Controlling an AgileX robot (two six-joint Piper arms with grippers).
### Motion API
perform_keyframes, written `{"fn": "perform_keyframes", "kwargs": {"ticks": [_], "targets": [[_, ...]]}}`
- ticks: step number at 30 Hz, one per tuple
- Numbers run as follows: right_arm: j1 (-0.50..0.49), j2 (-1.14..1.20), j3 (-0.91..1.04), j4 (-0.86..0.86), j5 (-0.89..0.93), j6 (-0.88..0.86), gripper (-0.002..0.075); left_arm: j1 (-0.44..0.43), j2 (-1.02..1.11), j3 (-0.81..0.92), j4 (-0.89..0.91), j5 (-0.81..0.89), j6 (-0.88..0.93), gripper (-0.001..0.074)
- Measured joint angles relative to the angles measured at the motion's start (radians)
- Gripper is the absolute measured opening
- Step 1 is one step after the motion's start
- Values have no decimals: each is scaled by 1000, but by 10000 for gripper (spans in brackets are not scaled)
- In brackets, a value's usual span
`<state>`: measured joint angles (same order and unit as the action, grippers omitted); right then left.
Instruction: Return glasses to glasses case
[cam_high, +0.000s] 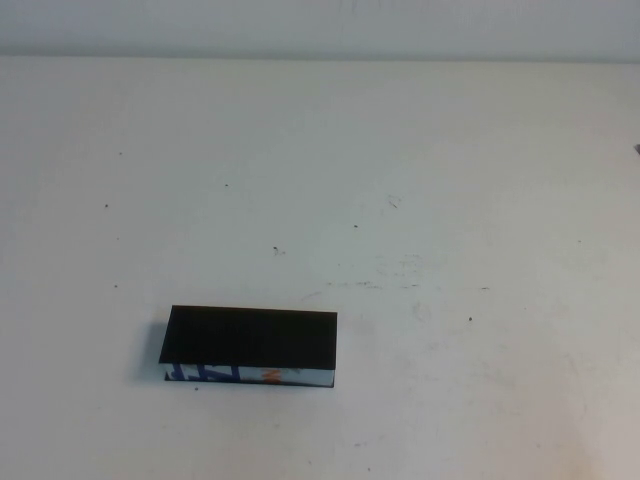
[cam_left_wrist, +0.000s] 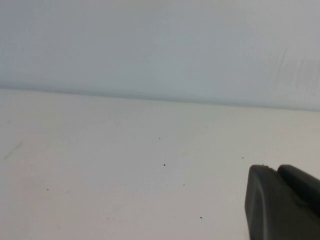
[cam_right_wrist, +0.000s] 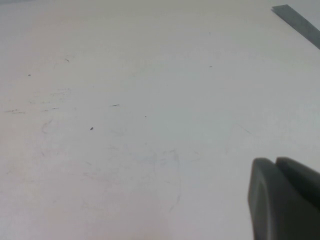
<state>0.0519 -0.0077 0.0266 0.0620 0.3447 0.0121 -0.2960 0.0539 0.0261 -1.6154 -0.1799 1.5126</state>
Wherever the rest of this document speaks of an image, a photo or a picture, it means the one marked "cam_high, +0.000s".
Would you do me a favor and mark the black printed glasses case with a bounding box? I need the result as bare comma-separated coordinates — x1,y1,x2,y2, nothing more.
158,304,340,390

